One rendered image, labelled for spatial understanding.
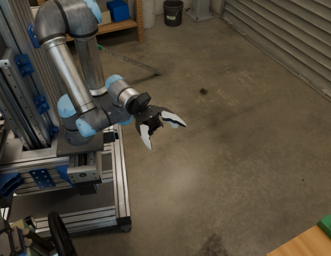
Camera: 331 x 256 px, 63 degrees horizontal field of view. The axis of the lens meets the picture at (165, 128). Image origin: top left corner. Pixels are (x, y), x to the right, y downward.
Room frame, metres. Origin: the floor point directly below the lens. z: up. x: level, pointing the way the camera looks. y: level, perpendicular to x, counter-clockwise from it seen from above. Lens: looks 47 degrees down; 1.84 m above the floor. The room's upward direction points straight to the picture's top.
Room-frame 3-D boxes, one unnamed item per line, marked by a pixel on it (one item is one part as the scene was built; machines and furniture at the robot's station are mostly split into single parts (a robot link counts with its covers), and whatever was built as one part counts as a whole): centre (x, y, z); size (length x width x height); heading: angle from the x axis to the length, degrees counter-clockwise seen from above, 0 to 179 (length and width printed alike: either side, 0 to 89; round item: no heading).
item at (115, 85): (0.77, 0.17, 1.21); 0.11 x 0.08 x 0.09; 36
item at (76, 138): (0.91, 0.43, 0.87); 0.15 x 0.15 x 0.10
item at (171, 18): (3.80, -0.11, 0.14); 0.30 x 0.29 x 0.28; 26
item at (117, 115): (0.76, 0.18, 1.12); 0.11 x 0.08 x 0.11; 126
